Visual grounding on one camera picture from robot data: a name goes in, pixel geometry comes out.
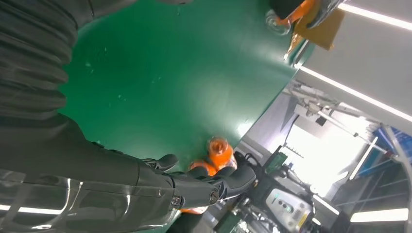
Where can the green table mat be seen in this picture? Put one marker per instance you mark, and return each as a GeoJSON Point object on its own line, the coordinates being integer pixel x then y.
{"type": "Point", "coordinates": [177, 80]}

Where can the white metal frame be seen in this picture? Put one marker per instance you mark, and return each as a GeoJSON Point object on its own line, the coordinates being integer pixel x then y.
{"type": "Point", "coordinates": [322, 107]}

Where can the brown cardboard piece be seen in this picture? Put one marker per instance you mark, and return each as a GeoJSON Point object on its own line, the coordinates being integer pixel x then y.
{"type": "Point", "coordinates": [322, 32]}

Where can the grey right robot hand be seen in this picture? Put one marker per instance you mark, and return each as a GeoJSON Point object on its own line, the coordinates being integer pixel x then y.
{"type": "Point", "coordinates": [80, 180]}

